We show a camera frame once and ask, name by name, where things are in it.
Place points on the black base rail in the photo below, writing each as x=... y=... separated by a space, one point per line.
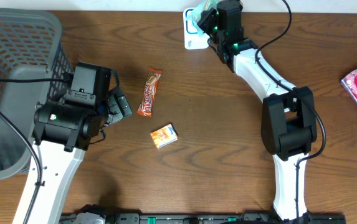
x=96 y=214

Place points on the mint green tissue pack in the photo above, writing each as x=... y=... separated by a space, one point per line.
x=195 y=15

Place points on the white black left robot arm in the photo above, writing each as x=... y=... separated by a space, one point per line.
x=63 y=129

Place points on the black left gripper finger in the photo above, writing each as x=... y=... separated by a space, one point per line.
x=123 y=103
x=114 y=111

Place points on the orange Kleenex tissue pack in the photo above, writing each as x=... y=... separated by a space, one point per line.
x=164 y=136

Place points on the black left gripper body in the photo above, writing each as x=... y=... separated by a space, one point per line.
x=119 y=104

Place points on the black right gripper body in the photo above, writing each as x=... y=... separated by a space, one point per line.
x=220 y=34

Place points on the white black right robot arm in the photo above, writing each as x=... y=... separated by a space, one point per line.
x=289 y=120

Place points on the orange chocolate bar wrapper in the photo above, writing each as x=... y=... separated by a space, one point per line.
x=150 y=89

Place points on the white barcode scanner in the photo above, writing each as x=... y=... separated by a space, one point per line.
x=192 y=41

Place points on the grey plastic mesh basket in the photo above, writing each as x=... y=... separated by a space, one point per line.
x=32 y=62

